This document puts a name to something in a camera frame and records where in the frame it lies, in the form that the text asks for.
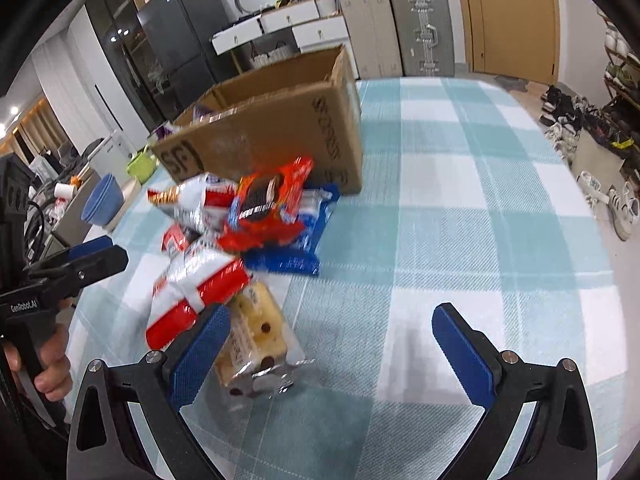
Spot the white orange snack bag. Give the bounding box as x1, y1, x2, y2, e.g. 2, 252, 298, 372
145, 233, 250, 350

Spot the white red noodle snack bag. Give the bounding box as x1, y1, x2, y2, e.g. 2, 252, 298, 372
146, 172, 238, 234

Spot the purple snack bag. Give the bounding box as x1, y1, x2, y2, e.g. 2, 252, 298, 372
153, 122, 176, 141

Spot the red black snack pack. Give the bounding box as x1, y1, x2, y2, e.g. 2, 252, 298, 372
218, 156, 314, 254

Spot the clear bread package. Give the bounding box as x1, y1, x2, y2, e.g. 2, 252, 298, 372
214, 281, 312, 402

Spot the blue cookie packet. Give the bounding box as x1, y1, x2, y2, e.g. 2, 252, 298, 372
242, 184, 341, 276

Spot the left hand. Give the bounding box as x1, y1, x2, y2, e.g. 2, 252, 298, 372
2, 298, 74, 402

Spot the blue bowl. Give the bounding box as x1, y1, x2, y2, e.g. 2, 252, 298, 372
81, 174, 124, 226

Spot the green mug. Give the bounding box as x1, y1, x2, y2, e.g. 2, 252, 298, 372
126, 146, 157, 184

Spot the black refrigerator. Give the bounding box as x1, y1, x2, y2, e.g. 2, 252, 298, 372
138, 0, 239, 120

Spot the checkered teal tablecloth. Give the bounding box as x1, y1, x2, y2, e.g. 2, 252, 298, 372
64, 77, 632, 480

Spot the brown cardboard box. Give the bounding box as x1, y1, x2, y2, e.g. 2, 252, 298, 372
152, 47, 363, 195

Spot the white drawer cabinet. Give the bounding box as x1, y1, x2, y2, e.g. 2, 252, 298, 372
210, 0, 359, 78

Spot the shoe rack with shoes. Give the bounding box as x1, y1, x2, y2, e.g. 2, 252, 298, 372
597, 8, 639, 195

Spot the beige suitcase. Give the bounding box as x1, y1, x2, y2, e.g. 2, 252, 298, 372
338, 0, 404, 79

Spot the silver suitcase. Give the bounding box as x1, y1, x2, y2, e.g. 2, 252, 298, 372
390, 0, 456, 77

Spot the wooden door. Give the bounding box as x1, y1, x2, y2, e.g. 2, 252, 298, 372
460, 0, 560, 84

